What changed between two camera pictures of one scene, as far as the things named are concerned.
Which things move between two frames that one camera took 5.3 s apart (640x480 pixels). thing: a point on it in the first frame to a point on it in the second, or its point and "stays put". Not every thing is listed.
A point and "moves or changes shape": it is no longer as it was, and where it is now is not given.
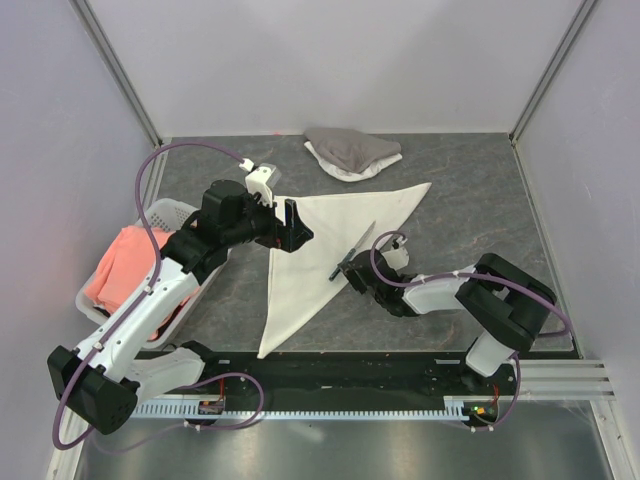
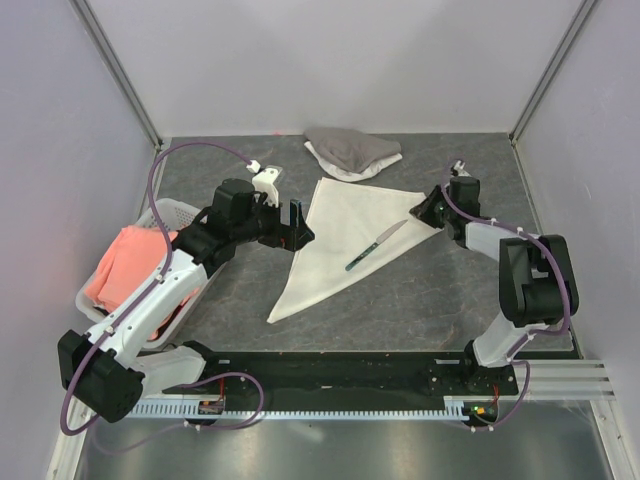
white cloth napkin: x=338 y=222 moves or changes shape
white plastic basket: x=169 y=214 stays put
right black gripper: x=352 y=277 to x=423 y=210
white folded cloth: x=347 y=175 stays put
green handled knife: x=351 y=252 moves or changes shape
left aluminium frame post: x=125 y=81 stays put
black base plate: x=357 y=377 stays put
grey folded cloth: x=352 y=150 stays put
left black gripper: x=291 y=236 stays put
